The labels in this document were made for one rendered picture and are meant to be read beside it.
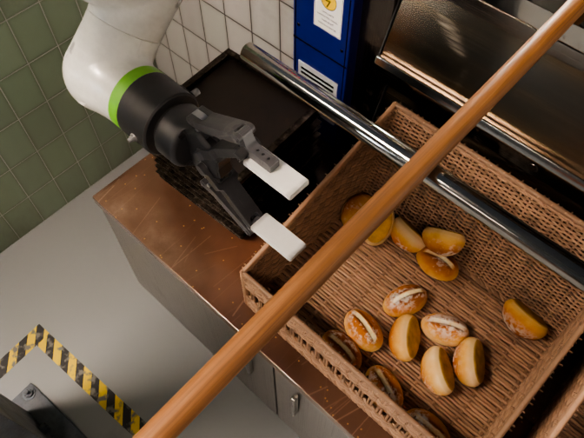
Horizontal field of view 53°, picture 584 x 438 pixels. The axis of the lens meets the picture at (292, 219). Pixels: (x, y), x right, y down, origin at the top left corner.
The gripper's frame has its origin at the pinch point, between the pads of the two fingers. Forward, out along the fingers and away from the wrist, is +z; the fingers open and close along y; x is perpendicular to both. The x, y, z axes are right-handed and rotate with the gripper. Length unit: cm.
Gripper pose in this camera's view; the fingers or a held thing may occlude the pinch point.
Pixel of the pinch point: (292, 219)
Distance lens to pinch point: 67.8
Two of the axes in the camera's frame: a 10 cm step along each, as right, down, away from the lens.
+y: 0.0, 5.3, 8.5
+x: -6.8, 6.2, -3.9
